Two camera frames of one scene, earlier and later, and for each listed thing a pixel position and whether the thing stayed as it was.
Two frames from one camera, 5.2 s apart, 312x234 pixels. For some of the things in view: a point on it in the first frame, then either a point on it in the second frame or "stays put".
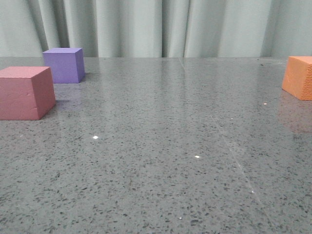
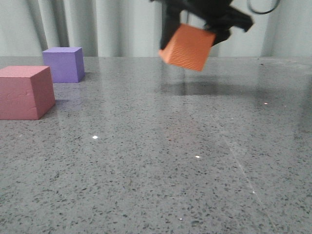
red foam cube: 27,93 stays put
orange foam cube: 297,80 to 189,47
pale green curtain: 157,28 stays put
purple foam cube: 67,64 stays put
